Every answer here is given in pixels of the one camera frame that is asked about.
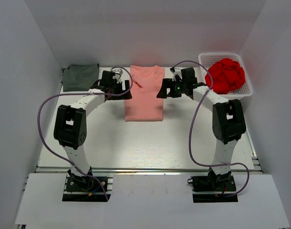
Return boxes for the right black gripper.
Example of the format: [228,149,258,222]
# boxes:
[157,78,187,99]

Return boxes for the pink t shirt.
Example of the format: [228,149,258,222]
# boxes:
[125,65,165,122]

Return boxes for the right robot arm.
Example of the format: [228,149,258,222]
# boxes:
[157,67,246,190]

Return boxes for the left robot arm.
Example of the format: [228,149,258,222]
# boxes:
[53,67,132,190]

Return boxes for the white plastic basket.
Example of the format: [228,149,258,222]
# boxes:
[198,52,253,99]

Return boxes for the folded green t shirt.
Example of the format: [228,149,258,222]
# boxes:
[61,63,99,92]

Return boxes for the red t shirt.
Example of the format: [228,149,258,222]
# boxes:
[208,58,246,94]

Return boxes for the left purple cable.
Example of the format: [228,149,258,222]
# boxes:
[37,66,134,201]

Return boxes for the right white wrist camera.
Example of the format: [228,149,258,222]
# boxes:
[170,67,182,82]

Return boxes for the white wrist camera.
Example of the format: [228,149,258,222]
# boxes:
[170,67,182,82]
[111,68,123,83]

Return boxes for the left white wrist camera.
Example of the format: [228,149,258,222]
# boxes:
[111,68,123,83]

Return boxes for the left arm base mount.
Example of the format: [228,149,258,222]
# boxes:
[62,176,113,202]

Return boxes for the aluminium rail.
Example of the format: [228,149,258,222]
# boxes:
[35,167,263,174]

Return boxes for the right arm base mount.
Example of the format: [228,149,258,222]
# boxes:
[187,176,238,203]

